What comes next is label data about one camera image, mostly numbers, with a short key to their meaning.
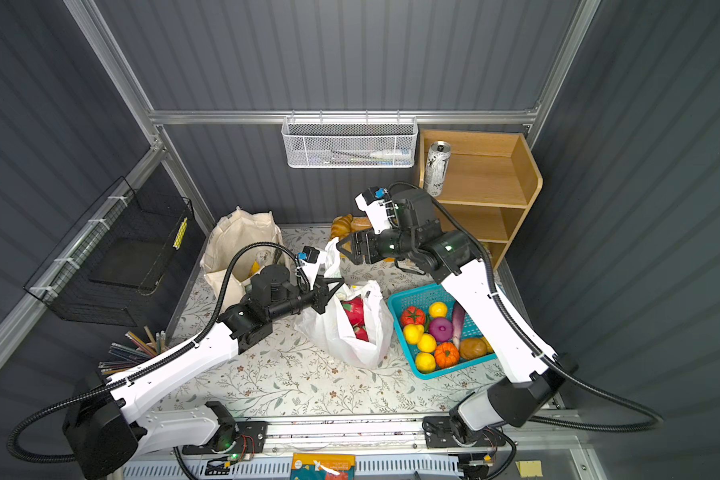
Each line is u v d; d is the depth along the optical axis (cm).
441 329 86
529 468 68
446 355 81
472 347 81
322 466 69
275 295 56
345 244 61
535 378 39
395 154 87
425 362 81
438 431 73
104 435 39
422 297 99
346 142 112
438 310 91
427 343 84
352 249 57
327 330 75
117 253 76
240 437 73
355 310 87
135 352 77
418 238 48
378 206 58
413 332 83
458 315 91
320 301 64
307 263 63
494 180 89
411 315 89
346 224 116
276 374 84
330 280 69
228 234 91
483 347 81
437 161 75
